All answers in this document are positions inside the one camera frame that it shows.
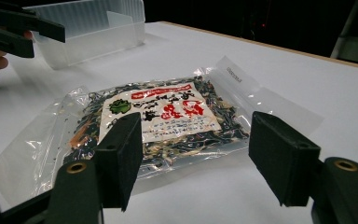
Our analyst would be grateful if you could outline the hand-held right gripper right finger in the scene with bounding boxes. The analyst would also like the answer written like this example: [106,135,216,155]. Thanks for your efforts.
[248,110,358,224]

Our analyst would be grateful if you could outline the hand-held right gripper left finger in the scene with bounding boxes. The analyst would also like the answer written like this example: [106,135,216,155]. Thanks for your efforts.
[45,111,145,224]

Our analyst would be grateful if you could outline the clear plastic zip bag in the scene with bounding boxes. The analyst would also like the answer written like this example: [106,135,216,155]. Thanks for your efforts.
[0,55,324,207]

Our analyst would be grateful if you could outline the dried seaweed packet white label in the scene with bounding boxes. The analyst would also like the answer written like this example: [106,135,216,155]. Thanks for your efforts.
[62,75,250,175]

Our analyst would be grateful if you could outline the translucent plastic storage box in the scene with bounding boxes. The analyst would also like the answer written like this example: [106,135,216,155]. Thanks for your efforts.
[24,0,146,71]

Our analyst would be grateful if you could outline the grey metal stand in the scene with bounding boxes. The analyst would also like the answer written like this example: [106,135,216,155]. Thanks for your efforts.
[330,0,358,67]

